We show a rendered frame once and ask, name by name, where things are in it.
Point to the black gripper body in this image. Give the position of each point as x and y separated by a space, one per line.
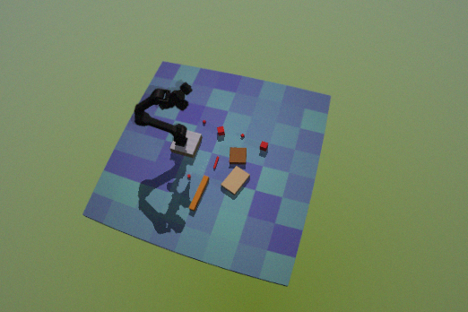
184 87

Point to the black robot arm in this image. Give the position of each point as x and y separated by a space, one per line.
176 98

